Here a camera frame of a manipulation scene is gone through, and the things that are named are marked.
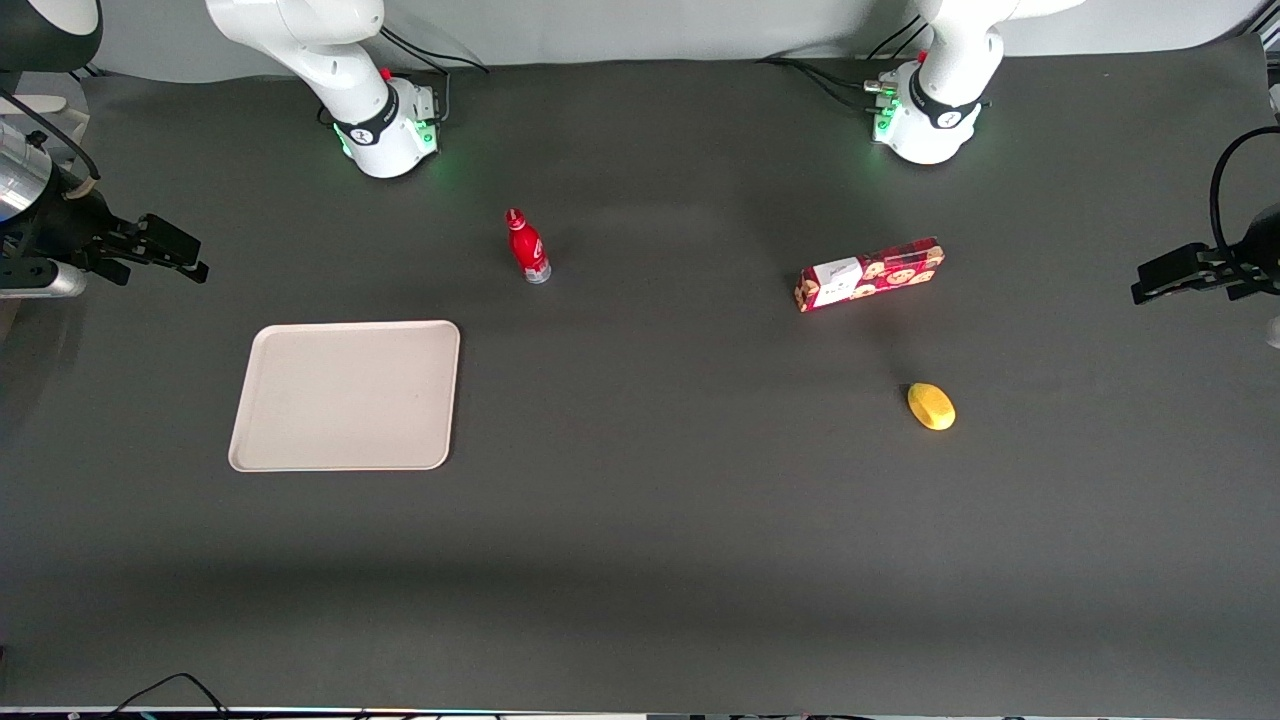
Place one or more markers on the red coke bottle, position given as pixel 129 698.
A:
pixel 526 248

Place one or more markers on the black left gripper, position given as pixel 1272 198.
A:
pixel 1258 243

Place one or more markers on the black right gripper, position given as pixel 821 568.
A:
pixel 72 222

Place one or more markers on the yellow lemon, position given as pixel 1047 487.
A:
pixel 931 406

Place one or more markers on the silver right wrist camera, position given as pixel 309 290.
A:
pixel 40 280

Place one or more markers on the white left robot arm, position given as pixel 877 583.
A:
pixel 945 90

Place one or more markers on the beige plastic tray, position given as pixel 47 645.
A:
pixel 345 395

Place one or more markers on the red cookie box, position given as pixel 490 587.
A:
pixel 868 276

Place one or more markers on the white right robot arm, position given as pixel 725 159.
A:
pixel 330 60

